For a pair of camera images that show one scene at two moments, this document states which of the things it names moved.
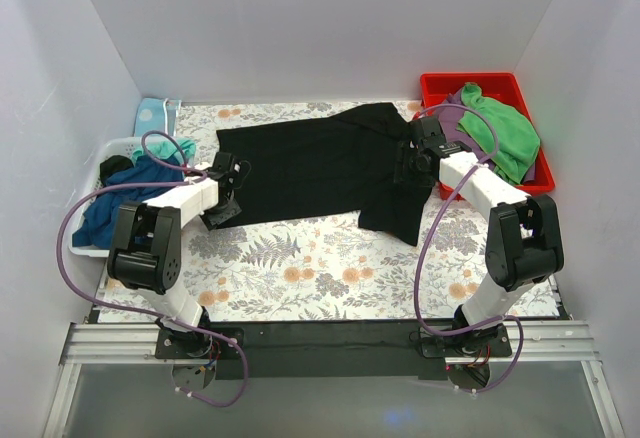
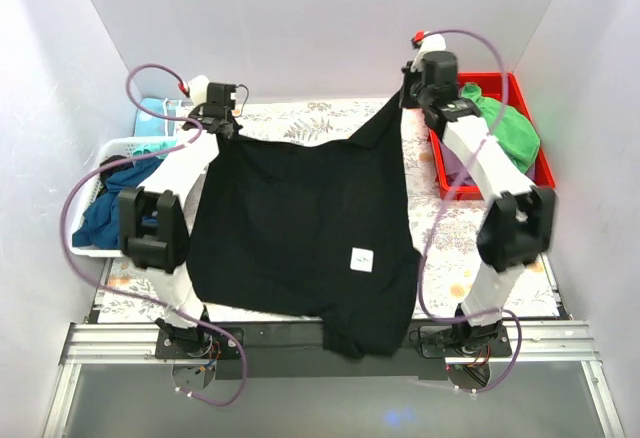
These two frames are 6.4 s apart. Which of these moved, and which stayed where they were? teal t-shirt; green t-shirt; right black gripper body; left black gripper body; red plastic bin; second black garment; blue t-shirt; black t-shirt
Moved: left black gripper body; black t-shirt; right black gripper body
Stayed: red plastic bin; second black garment; teal t-shirt; blue t-shirt; green t-shirt
